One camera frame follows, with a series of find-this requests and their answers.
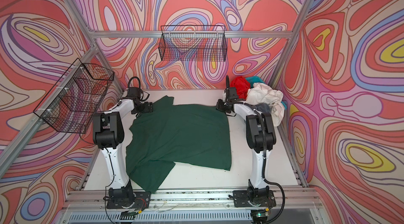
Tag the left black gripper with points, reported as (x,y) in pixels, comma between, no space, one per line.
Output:
(146,108)

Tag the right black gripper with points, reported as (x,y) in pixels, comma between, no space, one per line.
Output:
(219,106)

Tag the green t shirt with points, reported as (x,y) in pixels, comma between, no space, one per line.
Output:
(191,134)

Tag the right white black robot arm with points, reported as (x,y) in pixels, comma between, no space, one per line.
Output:
(260,137)

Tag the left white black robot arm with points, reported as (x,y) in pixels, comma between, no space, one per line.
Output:
(108,136)

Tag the red t shirt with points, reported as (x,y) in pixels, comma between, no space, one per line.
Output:
(242,86)

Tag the white t shirt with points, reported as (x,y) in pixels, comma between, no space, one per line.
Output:
(277,114)

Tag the grey t shirt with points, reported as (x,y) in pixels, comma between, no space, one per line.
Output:
(263,108)

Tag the black wire basket left wall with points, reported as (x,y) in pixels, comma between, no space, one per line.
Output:
(83,88)

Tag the black wire basket wall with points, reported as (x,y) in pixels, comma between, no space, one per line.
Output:
(83,88)
(182,47)

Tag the black wire basket back wall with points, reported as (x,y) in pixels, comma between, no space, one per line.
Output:
(182,47)

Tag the aluminium frame back beam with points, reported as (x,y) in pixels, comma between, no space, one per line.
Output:
(157,34)

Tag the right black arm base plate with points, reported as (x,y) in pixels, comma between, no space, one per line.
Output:
(253,198)

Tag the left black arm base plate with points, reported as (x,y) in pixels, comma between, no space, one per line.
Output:
(139,200)

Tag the aluminium front rail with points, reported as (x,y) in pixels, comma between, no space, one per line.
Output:
(196,206)

